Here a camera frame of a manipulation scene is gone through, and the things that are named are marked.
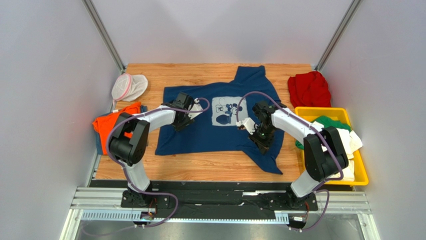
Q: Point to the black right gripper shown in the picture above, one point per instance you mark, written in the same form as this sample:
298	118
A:
263	142

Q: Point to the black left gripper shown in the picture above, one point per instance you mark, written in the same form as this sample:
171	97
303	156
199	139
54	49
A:
177	127

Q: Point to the navy blue t shirt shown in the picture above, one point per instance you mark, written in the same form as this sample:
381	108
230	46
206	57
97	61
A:
215	130

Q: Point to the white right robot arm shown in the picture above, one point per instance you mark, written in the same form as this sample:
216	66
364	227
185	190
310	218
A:
324	152

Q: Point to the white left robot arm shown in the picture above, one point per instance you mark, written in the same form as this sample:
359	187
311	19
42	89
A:
126	143

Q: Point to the yellow plastic bin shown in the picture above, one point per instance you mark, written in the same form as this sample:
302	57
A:
337	114

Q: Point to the green t shirt in bin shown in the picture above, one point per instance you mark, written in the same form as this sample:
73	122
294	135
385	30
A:
343	129

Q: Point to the red crumpled t shirt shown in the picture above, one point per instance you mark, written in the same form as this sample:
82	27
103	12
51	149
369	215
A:
309	90

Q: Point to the white mesh laundry bag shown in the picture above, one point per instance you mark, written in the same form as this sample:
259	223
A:
129	87

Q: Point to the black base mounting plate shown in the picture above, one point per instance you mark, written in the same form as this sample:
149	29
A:
213	200

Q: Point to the orange folded t shirt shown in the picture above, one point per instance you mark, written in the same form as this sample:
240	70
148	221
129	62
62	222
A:
113	123

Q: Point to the white t shirt in bin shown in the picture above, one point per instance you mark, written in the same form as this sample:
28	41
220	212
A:
351	144

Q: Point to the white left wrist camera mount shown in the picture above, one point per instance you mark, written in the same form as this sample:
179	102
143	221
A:
195	110

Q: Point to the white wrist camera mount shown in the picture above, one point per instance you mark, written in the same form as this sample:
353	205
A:
195	110
247	124

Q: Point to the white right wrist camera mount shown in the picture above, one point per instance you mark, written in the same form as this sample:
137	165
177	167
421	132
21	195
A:
247	124

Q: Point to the aluminium frame rail front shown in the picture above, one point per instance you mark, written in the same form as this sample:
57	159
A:
344	214

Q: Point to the right aluminium corner post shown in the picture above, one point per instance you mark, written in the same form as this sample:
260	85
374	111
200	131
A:
338	33

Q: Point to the aluminium corner post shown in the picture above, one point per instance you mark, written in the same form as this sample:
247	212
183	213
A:
96	18
338	33

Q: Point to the left aluminium corner post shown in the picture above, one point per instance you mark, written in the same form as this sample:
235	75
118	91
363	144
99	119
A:
96	18

